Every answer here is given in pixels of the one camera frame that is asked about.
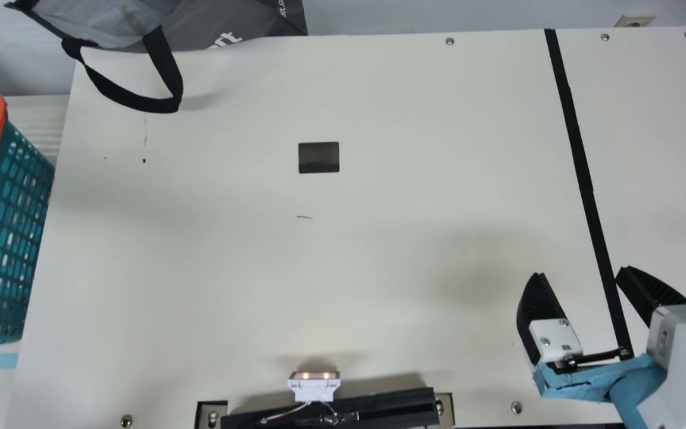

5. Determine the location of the teal shopping basket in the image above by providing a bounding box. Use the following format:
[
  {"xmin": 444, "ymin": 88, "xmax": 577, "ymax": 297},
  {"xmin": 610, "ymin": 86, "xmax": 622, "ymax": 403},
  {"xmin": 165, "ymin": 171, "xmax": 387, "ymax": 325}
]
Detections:
[{"xmin": 0, "ymin": 89, "xmax": 57, "ymax": 348}]

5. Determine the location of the white device with lights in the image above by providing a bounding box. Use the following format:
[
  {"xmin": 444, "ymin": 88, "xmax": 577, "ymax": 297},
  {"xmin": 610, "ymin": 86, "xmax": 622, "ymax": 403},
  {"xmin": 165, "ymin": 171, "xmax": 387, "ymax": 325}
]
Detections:
[{"xmin": 287, "ymin": 370, "xmax": 341, "ymax": 403}]

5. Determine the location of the black strip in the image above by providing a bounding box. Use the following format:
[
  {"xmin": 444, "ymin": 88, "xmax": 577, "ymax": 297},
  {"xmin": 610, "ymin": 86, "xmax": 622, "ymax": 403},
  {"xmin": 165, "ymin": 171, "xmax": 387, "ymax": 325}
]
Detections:
[{"xmin": 544, "ymin": 29, "xmax": 636, "ymax": 362}]

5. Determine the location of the dark grey bag with straps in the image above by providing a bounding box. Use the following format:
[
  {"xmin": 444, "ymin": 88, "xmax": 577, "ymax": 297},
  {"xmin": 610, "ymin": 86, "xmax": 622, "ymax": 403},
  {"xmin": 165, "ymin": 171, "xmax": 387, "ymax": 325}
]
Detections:
[{"xmin": 5, "ymin": 0, "xmax": 308, "ymax": 114}]

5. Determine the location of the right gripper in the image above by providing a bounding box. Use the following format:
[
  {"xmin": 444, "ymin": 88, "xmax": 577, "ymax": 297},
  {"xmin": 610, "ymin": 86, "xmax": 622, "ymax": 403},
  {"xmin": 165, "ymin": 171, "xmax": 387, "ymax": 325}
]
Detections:
[{"xmin": 516, "ymin": 265, "xmax": 686, "ymax": 425}]

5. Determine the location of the white wall socket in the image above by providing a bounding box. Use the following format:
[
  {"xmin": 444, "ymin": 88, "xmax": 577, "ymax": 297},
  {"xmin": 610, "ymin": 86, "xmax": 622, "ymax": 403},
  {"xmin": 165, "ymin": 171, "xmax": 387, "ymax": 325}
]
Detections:
[{"xmin": 613, "ymin": 13, "xmax": 657, "ymax": 29}]

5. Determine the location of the small square scanner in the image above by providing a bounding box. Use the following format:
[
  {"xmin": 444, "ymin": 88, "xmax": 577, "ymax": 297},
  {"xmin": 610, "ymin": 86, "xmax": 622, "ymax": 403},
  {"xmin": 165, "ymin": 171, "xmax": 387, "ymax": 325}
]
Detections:
[{"xmin": 298, "ymin": 141, "xmax": 341, "ymax": 175}]

